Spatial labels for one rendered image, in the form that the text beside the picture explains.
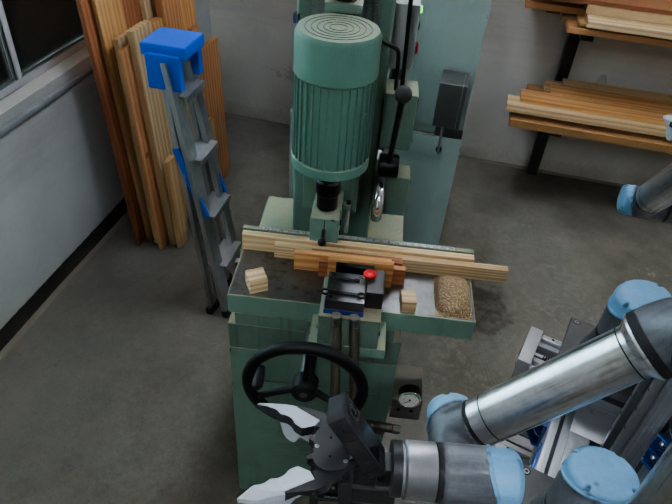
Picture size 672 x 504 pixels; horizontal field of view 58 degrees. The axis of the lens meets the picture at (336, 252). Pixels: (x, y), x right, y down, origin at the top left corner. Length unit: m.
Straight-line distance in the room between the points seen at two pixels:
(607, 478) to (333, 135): 0.80
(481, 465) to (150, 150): 2.28
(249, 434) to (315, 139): 0.98
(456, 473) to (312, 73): 0.78
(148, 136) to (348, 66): 1.68
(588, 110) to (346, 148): 2.19
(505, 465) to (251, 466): 1.34
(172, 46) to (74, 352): 1.28
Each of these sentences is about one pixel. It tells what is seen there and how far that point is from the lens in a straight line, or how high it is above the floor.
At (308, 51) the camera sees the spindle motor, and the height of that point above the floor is 1.48.
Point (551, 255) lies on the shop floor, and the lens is 3.31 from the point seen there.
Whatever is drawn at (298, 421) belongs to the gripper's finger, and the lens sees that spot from 0.84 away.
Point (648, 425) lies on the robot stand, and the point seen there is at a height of 0.99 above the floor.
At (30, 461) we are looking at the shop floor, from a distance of 2.42.
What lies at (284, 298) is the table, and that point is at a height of 0.90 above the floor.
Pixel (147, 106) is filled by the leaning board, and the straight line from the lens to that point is 2.71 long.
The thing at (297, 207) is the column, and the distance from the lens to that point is 1.71.
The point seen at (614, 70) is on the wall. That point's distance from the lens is 3.75.
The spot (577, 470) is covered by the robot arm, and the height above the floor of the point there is 1.05.
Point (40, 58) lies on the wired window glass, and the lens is 2.77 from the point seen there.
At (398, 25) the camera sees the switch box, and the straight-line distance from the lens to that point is 1.55.
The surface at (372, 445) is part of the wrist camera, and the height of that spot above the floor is 1.26.
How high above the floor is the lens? 1.93
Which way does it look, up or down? 39 degrees down
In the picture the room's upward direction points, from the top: 5 degrees clockwise
